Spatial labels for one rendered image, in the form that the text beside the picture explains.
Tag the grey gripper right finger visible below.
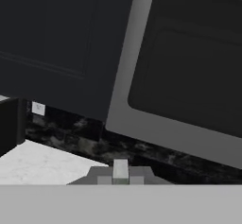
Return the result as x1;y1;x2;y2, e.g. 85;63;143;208
120;159;174;185

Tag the dark navy cupboard door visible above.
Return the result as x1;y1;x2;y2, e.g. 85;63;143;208
0;0;137;122

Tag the black box-shaped appliance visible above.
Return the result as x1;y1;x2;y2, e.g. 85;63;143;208
0;97;28;157

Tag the white wall socket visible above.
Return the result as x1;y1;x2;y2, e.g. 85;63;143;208
31;101;46;117

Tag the grey microwave oven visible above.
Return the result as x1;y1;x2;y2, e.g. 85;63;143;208
105;0;242;171

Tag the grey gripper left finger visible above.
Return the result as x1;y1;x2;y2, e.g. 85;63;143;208
66;159;122;185

